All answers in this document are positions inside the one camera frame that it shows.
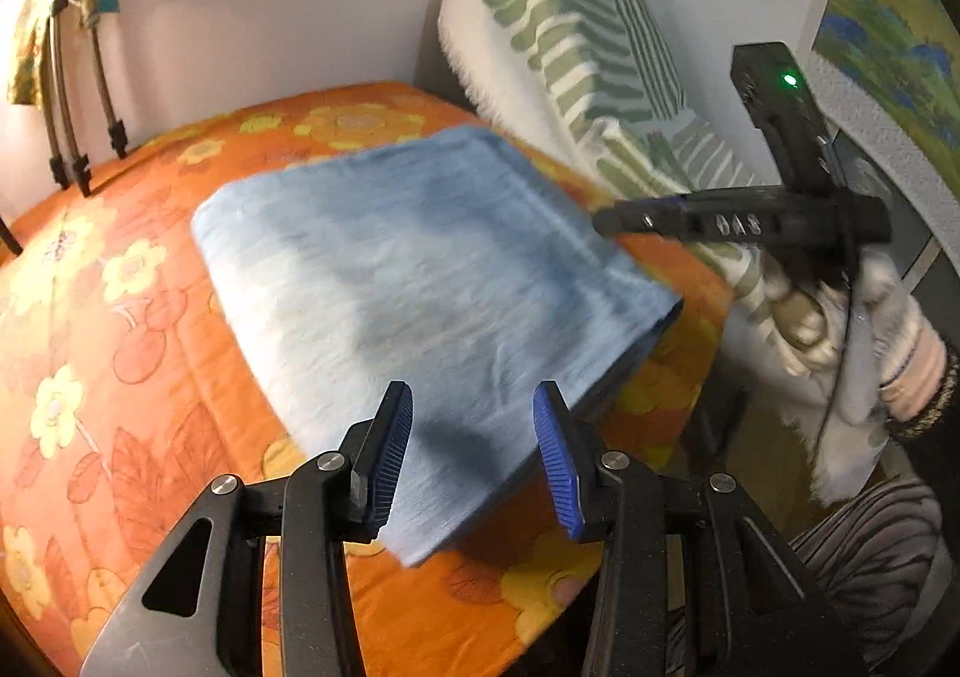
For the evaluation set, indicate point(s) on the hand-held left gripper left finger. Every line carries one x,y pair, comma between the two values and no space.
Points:
390,459

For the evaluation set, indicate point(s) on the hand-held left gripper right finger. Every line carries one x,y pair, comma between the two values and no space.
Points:
555,467

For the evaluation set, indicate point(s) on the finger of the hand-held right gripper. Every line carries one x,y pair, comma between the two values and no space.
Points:
675,216

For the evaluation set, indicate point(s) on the light blue denim pants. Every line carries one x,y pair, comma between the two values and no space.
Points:
420,257

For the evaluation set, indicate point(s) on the person's right forearm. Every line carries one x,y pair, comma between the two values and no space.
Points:
926,384

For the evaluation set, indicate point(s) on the person's right hand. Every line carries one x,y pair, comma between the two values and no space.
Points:
802,324

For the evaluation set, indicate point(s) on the colourful landscape painting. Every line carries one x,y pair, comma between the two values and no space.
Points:
877,32

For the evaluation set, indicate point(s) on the green striped white blanket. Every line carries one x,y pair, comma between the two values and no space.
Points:
540,17

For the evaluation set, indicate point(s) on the orange floral bedsheet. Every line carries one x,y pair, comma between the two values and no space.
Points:
112,347

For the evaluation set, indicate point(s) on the person's striped trouser leg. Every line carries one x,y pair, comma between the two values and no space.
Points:
862,557

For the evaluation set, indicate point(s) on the tall metal tripod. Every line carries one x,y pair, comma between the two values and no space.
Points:
101,84

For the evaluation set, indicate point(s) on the yellow patterned cloth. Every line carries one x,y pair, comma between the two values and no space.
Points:
26,62

